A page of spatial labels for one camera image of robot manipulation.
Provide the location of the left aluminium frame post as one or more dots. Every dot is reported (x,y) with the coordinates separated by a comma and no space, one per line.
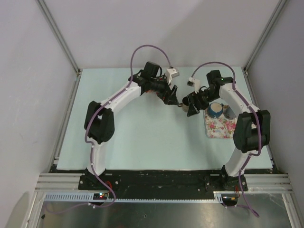
(57,34)

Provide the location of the aluminium frame post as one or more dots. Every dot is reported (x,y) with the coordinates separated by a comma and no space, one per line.
(280,7)
(57,34)

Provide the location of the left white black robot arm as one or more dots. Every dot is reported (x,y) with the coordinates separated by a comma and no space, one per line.
(99,122)

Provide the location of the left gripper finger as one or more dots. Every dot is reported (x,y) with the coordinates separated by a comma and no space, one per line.
(166,102)
(172,94)

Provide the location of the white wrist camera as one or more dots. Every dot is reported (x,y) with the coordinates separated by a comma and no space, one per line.
(170,74)
(195,83)

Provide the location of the brown patterned mug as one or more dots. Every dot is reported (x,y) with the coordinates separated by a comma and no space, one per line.
(184,105)

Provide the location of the blue mug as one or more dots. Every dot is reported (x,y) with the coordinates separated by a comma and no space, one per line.
(215,110)

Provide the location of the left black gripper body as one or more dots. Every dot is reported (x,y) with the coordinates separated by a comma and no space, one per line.
(160,87)

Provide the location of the floral tray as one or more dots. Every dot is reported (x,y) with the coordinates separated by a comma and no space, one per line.
(220,127)

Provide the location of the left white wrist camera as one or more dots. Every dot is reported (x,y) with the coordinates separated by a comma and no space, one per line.
(170,74)

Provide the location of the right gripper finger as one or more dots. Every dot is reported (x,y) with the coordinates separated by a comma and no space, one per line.
(190,99)
(194,105)

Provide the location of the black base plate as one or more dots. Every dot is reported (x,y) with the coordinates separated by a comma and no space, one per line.
(163,185)

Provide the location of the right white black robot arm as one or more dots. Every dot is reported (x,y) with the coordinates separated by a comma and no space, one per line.
(252,131)

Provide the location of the right aluminium frame post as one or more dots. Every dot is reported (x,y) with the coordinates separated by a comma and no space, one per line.
(280,7)

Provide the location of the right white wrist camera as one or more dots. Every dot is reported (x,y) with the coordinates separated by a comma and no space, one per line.
(195,83)

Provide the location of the grey mug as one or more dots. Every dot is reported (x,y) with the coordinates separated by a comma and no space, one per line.
(228,113)

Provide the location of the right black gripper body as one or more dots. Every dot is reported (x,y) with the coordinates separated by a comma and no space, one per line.
(204,98)

